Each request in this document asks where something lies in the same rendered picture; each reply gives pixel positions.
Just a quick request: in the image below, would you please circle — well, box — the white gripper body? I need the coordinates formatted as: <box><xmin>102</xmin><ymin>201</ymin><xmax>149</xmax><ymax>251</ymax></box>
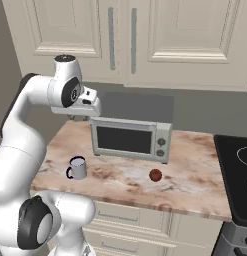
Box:
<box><xmin>50</xmin><ymin>99</ymin><xmax>102</xmax><ymax>118</ymax></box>

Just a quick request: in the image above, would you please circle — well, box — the microwave door with dark window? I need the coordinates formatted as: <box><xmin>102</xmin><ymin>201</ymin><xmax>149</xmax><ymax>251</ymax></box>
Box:
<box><xmin>91</xmin><ymin>120</ymin><xmax>157</xmax><ymax>158</ymax></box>

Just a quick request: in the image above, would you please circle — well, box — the grey microwave oven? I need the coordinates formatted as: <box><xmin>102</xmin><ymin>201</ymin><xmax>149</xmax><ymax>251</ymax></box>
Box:
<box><xmin>89</xmin><ymin>116</ymin><xmax>174</xmax><ymax>165</ymax></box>

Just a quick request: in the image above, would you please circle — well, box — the red apple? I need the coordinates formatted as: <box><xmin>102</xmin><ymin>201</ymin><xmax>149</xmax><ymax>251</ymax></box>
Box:
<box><xmin>148</xmin><ymin>168</ymin><xmax>164</xmax><ymax>183</ymax></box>

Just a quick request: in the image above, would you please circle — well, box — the cream drawer front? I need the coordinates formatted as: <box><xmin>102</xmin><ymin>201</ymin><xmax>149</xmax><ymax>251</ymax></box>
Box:
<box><xmin>93</xmin><ymin>200</ymin><xmax>173</xmax><ymax>232</ymax></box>
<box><xmin>82</xmin><ymin>227</ymin><xmax>178</xmax><ymax>256</ymax></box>

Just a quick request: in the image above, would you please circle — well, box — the cream base cupboard door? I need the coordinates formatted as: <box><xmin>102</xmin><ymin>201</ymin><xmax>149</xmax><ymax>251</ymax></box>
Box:
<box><xmin>170</xmin><ymin>213</ymin><xmax>224</xmax><ymax>256</ymax></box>

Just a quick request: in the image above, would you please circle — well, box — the black hob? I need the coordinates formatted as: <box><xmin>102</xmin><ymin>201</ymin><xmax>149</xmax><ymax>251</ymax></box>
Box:
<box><xmin>213</xmin><ymin>133</ymin><xmax>247</xmax><ymax>228</ymax></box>

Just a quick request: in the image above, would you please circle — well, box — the dark grey oven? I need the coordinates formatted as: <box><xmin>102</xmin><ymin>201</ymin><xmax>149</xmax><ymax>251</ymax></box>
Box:
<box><xmin>210</xmin><ymin>221</ymin><xmax>247</xmax><ymax>256</ymax></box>

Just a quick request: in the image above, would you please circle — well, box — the white mug with dark handle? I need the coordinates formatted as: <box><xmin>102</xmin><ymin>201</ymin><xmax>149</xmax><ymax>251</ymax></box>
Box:
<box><xmin>65</xmin><ymin>155</ymin><xmax>88</xmax><ymax>181</ymax></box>

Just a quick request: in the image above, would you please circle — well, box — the grey cupboard door handle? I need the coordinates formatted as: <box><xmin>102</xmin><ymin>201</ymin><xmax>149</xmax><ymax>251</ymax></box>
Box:
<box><xmin>130</xmin><ymin>7</ymin><xmax>139</xmax><ymax>75</ymax></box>
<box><xmin>107</xmin><ymin>6</ymin><xmax>117</xmax><ymax>72</ymax></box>

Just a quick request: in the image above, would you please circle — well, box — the cream wall cupboard door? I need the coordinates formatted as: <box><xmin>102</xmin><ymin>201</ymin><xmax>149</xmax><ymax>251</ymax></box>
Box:
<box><xmin>124</xmin><ymin>0</ymin><xmax>247</xmax><ymax>93</ymax></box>
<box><xmin>1</xmin><ymin>0</ymin><xmax>128</xmax><ymax>85</ymax></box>

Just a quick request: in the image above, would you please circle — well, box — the grey drawer handle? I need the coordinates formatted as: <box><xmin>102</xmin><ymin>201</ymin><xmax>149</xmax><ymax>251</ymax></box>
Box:
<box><xmin>97</xmin><ymin>211</ymin><xmax>140</xmax><ymax>223</ymax></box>
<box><xmin>100</xmin><ymin>242</ymin><xmax>139</xmax><ymax>254</ymax></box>

